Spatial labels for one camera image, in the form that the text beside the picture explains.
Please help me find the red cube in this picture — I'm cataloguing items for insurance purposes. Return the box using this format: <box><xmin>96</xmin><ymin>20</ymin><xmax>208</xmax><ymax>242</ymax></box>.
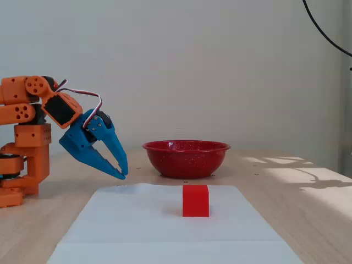
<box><xmin>182</xmin><ymin>184</ymin><xmax>210</xmax><ymax>218</ymax></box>

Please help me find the white red black servo cable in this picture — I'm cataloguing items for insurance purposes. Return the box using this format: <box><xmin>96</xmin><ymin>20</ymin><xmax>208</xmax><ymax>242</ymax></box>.
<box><xmin>53</xmin><ymin>79</ymin><xmax>103</xmax><ymax>129</ymax></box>

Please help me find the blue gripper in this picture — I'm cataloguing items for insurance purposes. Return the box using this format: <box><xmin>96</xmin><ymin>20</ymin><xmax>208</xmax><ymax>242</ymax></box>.
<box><xmin>59</xmin><ymin>109</ymin><xmax>129</xmax><ymax>180</ymax></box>

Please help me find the black hanging cable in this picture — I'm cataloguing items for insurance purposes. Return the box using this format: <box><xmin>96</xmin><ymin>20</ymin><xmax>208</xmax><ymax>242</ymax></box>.
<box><xmin>302</xmin><ymin>0</ymin><xmax>352</xmax><ymax>58</ymax></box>

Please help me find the red speckled enamel bowl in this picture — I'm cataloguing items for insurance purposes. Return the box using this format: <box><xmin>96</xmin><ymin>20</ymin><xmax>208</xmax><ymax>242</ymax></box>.
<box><xmin>142</xmin><ymin>140</ymin><xmax>231</xmax><ymax>179</ymax></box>

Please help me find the white paper sheet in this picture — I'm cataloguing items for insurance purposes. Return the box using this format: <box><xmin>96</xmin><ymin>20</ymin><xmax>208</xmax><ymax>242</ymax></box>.
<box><xmin>45</xmin><ymin>183</ymin><xmax>305</xmax><ymax>264</ymax></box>

